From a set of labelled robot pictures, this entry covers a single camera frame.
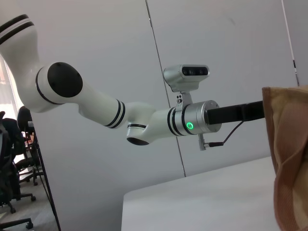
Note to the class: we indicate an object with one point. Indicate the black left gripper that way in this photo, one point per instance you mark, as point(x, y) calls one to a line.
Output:
point(231, 113)

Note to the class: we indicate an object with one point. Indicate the khaki canvas food bag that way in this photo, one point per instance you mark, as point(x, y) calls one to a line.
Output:
point(288, 144)

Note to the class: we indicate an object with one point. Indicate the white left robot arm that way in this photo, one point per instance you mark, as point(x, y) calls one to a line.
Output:
point(96, 101)

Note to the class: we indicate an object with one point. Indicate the black upright pole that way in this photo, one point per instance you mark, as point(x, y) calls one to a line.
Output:
point(51, 199)

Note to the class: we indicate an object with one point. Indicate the black office chair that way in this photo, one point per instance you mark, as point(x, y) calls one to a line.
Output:
point(7, 149)
point(25, 115)
point(14, 222)

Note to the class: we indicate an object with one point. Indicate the silver camera mount bracket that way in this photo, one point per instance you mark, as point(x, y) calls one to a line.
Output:
point(186, 98)

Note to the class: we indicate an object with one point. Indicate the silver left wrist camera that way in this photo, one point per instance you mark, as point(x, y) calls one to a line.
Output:
point(173, 77)

